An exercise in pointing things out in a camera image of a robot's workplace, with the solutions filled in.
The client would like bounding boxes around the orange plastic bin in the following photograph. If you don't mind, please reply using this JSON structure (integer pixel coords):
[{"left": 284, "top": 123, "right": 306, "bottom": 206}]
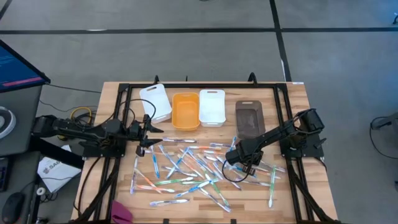
[{"left": 171, "top": 92, "right": 201, "bottom": 131}]

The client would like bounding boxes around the grey chair base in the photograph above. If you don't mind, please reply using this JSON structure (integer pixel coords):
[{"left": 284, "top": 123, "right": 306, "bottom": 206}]
[{"left": 371, "top": 111, "right": 398, "bottom": 131}]

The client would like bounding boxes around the green toothbrush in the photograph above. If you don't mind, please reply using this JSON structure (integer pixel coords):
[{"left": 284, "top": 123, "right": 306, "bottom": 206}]
[
  {"left": 180, "top": 178, "right": 220, "bottom": 185},
  {"left": 268, "top": 165, "right": 277, "bottom": 208},
  {"left": 204, "top": 172, "right": 231, "bottom": 207},
  {"left": 154, "top": 176, "right": 195, "bottom": 186}
]

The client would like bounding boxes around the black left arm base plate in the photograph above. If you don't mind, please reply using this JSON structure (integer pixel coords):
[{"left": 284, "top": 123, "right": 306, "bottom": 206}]
[{"left": 79, "top": 136, "right": 127, "bottom": 159}]

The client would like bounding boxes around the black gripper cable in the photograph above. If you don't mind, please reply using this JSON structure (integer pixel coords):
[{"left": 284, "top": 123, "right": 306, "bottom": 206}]
[
  {"left": 119, "top": 98, "right": 157, "bottom": 125},
  {"left": 221, "top": 146, "right": 265, "bottom": 183}
]

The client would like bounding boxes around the white paper sheet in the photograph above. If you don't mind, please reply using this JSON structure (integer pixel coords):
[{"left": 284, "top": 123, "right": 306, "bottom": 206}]
[{"left": 37, "top": 144, "right": 82, "bottom": 194}]

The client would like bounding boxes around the magenta cloth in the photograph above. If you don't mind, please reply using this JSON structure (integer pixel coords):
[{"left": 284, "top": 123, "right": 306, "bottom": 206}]
[{"left": 111, "top": 200, "right": 134, "bottom": 224}]

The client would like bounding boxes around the black keyboard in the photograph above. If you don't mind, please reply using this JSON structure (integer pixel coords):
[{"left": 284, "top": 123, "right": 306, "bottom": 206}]
[{"left": 0, "top": 157, "right": 10, "bottom": 193}]

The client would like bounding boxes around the black floor cable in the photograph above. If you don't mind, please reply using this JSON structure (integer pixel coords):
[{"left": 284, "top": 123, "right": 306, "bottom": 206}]
[{"left": 369, "top": 124, "right": 398, "bottom": 161}]

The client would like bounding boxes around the grey translucent plastic bin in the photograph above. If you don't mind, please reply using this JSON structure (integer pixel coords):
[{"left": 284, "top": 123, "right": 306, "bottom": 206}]
[{"left": 234, "top": 100, "right": 267, "bottom": 139}]

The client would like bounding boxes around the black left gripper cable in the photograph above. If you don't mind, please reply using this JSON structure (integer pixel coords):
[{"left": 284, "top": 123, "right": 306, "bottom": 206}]
[{"left": 119, "top": 98, "right": 157, "bottom": 125}]

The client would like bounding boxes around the white plastic bin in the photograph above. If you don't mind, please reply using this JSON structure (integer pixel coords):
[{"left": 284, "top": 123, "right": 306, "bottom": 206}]
[
  {"left": 198, "top": 89, "right": 227, "bottom": 128},
  {"left": 139, "top": 83, "right": 173, "bottom": 124}
]

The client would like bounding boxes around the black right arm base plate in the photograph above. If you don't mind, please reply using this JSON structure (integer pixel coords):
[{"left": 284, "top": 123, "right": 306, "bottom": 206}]
[{"left": 279, "top": 132, "right": 326, "bottom": 159}]

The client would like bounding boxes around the white round device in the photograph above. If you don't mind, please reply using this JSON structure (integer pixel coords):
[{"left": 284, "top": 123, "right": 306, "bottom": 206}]
[{"left": 0, "top": 106, "right": 17, "bottom": 140}]

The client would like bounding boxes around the black monitor cable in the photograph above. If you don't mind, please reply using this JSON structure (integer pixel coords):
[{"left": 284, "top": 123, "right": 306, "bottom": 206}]
[{"left": 45, "top": 82, "right": 103, "bottom": 94}]

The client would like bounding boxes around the computer monitor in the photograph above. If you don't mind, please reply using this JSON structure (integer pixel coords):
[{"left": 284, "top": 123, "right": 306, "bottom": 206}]
[{"left": 0, "top": 39, "right": 51, "bottom": 94}]

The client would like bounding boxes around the black floor beam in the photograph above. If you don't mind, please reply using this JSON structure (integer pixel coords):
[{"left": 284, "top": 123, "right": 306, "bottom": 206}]
[{"left": 29, "top": 135, "right": 85, "bottom": 170}]

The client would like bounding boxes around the dark grey desk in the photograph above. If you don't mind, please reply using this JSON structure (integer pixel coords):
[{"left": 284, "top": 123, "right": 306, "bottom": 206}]
[{"left": 0, "top": 151, "right": 41, "bottom": 224}]

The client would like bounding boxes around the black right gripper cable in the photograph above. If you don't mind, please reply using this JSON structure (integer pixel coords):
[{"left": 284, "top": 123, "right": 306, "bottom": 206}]
[{"left": 221, "top": 146, "right": 265, "bottom": 183}]

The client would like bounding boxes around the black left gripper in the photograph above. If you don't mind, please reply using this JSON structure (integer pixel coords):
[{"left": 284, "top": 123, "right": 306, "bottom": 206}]
[{"left": 127, "top": 114, "right": 165, "bottom": 157}]

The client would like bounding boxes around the thick black base cable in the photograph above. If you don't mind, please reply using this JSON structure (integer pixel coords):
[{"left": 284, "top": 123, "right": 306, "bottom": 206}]
[{"left": 73, "top": 157, "right": 103, "bottom": 218}]

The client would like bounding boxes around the black computer mouse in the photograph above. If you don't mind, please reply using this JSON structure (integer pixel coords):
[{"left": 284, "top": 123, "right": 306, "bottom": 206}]
[{"left": 1, "top": 192, "right": 26, "bottom": 224}]

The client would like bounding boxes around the yellow cable coil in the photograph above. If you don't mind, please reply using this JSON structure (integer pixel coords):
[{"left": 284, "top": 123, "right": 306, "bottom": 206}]
[{"left": 70, "top": 106, "right": 93, "bottom": 126}]

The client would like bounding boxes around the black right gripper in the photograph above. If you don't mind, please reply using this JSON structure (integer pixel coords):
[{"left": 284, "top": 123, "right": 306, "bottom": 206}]
[{"left": 225, "top": 140, "right": 265, "bottom": 175}]

